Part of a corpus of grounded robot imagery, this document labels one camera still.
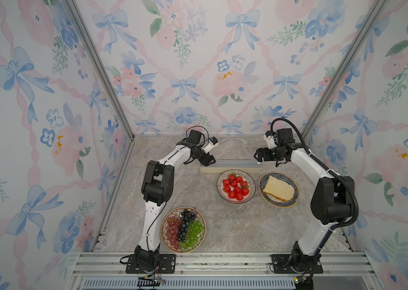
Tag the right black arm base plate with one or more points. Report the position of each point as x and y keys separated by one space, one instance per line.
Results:
x=286 y=264

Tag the red strawberries pile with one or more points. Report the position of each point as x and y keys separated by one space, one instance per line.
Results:
x=235 y=188

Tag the aluminium mounting rail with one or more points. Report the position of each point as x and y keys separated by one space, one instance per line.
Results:
x=222 y=271

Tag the round plate with grapes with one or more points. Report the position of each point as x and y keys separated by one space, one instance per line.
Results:
x=183 y=229

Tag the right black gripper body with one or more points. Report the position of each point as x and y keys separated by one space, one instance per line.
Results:
x=273 y=154

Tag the dark blue yellow-rimmed plate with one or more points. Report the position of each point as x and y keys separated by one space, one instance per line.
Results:
x=278 y=189

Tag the glass bowl with striped rim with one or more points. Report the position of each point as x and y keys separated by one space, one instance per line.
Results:
x=243 y=174

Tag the slice of bread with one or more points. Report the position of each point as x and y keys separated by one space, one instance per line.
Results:
x=279 y=189

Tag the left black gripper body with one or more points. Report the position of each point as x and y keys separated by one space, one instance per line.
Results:
x=201 y=156

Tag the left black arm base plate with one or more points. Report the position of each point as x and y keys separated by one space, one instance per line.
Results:
x=161 y=263

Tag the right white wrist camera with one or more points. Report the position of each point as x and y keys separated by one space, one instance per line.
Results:
x=270 y=139

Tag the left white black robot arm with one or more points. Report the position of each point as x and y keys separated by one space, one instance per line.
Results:
x=157 y=188

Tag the cream plastic wrap dispenser box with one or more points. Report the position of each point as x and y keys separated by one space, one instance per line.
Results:
x=222 y=165

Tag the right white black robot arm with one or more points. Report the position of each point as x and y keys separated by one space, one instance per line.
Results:
x=333 y=204

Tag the mixed colour grapes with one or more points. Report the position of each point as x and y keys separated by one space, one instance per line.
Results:
x=184 y=229

